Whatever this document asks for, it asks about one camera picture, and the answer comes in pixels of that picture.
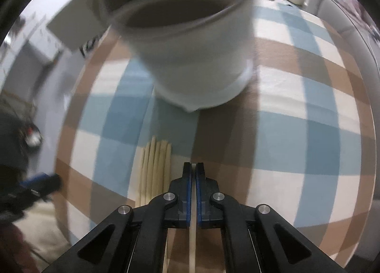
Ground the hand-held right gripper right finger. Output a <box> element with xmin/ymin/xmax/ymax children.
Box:
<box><xmin>194</xmin><ymin>163</ymin><xmax>348</xmax><ymax>273</ymax></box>

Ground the blue brown checkered tablecloth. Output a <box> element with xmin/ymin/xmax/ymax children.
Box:
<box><xmin>55</xmin><ymin>3</ymin><xmax>375</xmax><ymax>273</ymax></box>

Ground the grey chair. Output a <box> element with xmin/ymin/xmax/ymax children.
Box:
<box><xmin>46</xmin><ymin>0</ymin><xmax>104</xmax><ymax>51</ymax></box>

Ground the white two-compartment utensil holder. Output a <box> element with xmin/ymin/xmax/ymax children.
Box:
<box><xmin>86</xmin><ymin>0</ymin><xmax>257</xmax><ymax>113</ymax></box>

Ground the white drawer cabinet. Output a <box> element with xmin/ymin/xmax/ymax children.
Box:
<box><xmin>0</xmin><ymin>18</ymin><xmax>64</xmax><ymax>67</ymax></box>

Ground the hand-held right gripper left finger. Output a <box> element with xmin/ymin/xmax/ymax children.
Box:
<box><xmin>40</xmin><ymin>163</ymin><xmax>192</xmax><ymax>273</ymax></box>

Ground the cream rug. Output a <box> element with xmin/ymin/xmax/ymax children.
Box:
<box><xmin>12</xmin><ymin>200</ymin><xmax>73</xmax><ymax>266</ymax></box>

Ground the pile of chopsticks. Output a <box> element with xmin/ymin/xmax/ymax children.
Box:
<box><xmin>137</xmin><ymin>136</ymin><xmax>173</xmax><ymax>206</ymax></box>

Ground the dark red cloth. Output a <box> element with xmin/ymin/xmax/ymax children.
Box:
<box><xmin>0</xmin><ymin>224</ymin><xmax>40</xmax><ymax>273</ymax></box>

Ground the wooden chopstick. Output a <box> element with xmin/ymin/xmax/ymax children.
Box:
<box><xmin>188</xmin><ymin>164</ymin><xmax>197</xmax><ymax>273</ymax></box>

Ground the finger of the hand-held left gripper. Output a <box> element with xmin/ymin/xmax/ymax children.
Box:
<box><xmin>19</xmin><ymin>173</ymin><xmax>63</xmax><ymax>199</ymax></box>

